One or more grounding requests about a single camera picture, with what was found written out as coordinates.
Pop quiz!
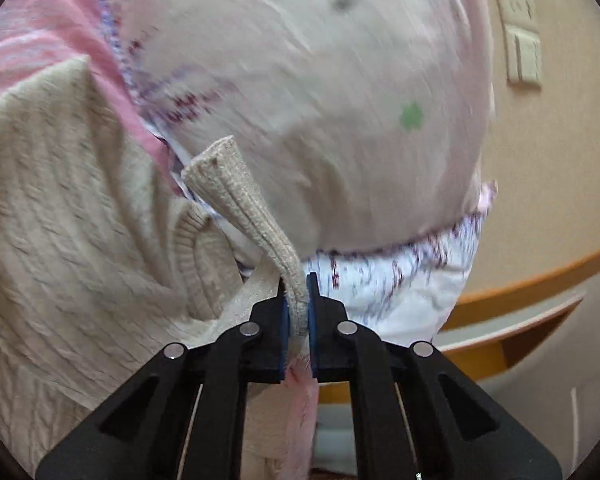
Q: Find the beige wall switch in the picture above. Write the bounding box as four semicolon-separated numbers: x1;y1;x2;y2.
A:
504;29;544;87

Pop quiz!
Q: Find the beige cable-knit sweater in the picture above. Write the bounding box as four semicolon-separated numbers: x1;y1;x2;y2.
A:
0;55;311;480

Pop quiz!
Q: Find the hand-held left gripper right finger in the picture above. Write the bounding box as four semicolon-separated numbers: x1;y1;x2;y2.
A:
306;272;564;480

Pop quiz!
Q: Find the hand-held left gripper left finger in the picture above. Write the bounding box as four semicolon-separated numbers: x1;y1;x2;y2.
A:
35;277;287;480

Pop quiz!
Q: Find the beige wall socket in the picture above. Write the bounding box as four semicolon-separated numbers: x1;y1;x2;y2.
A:
491;0;539;34

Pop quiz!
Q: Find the pink floral pillow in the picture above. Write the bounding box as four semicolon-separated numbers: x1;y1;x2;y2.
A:
300;210;486;347
100;0;499;261

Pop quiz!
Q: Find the pink floral bed sheet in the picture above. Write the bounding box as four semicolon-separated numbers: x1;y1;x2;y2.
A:
0;0;188;201

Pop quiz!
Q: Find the pink floral right pillow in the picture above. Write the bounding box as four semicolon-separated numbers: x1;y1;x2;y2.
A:
300;210;486;347

